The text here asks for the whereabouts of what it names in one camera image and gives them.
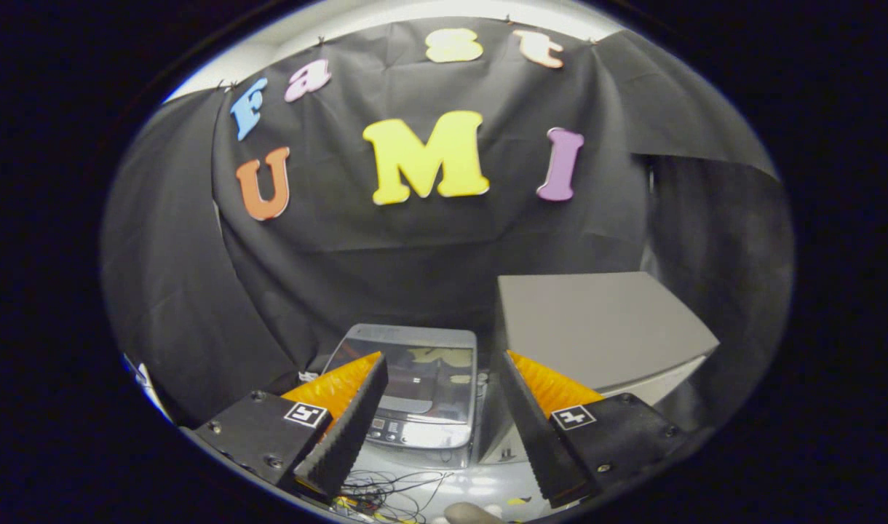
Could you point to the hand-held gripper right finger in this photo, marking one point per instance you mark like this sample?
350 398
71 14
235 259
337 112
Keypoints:
538 429

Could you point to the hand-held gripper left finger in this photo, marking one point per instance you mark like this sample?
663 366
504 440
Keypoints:
349 422

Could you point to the black backdrop cloth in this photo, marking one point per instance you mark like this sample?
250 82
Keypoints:
429 247

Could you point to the beige cabinet with dark top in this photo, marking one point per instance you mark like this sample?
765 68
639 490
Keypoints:
597 320

